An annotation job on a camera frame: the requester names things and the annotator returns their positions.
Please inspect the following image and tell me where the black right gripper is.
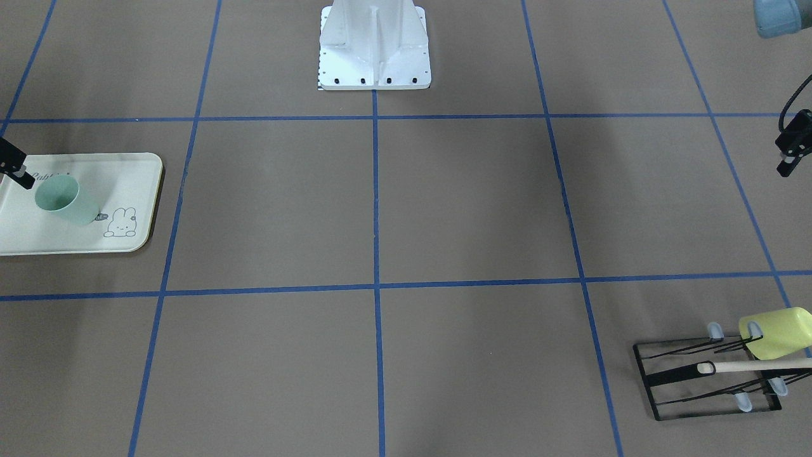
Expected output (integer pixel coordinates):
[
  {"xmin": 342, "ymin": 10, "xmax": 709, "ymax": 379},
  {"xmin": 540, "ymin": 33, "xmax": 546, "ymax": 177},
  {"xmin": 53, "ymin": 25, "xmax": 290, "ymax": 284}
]
[{"xmin": 0, "ymin": 138, "xmax": 35, "ymax": 190}]

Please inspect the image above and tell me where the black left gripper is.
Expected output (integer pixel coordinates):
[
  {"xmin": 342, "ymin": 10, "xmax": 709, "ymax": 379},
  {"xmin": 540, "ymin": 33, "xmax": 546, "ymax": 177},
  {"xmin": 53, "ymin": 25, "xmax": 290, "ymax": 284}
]
[{"xmin": 775, "ymin": 109, "xmax": 811, "ymax": 177}]

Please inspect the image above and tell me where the green plastic cup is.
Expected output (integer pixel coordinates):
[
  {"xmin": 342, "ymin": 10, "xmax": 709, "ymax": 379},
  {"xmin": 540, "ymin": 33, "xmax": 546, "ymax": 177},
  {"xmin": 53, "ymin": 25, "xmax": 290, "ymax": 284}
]
[{"xmin": 34, "ymin": 174, "xmax": 100, "ymax": 226}]

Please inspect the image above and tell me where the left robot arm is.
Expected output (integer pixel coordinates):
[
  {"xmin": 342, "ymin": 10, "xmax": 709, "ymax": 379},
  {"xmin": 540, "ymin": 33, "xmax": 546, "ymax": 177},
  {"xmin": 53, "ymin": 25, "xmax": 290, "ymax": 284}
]
[{"xmin": 753, "ymin": 1, "xmax": 811, "ymax": 178}]

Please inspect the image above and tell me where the cream rabbit tray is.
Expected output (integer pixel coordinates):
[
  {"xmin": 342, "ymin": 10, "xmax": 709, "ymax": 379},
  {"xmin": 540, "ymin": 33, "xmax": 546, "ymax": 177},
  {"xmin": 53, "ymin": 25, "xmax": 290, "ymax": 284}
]
[{"xmin": 1, "ymin": 152, "xmax": 164, "ymax": 256}]

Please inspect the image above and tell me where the yellow plastic cup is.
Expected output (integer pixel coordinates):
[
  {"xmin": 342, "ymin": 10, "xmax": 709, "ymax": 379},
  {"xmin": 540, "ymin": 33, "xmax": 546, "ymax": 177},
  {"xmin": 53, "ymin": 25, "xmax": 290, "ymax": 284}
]
[{"xmin": 738, "ymin": 307, "xmax": 811, "ymax": 361}]

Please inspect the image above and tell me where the black wire cup rack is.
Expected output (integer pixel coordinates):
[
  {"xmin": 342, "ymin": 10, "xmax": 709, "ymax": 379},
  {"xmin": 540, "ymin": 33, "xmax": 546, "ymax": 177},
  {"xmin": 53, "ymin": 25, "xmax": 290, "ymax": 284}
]
[{"xmin": 632, "ymin": 319, "xmax": 810, "ymax": 421}]

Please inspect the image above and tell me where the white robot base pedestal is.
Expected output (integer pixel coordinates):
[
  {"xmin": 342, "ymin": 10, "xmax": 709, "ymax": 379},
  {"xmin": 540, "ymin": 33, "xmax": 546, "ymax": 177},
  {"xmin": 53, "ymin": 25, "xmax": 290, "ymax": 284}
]
[{"xmin": 317, "ymin": 1, "xmax": 432, "ymax": 91}]

